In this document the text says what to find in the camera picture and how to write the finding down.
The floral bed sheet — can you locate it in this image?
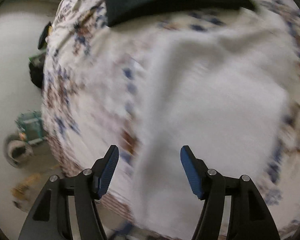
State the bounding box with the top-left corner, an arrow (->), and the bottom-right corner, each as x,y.
42,0 -> 300,238

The black bag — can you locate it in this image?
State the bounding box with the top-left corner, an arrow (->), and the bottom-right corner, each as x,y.
29,52 -> 46,89

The black cloth on box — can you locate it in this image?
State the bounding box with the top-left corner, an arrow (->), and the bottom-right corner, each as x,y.
37,22 -> 52,50

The white knit sweater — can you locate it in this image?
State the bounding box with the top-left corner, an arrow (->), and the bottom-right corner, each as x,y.
130,27 -> 293,239

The teal storage rack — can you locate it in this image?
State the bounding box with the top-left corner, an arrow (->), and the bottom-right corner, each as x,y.
15,111 -> 47,145

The yellow box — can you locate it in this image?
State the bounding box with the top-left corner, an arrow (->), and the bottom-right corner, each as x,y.
48,26 -> 53,36

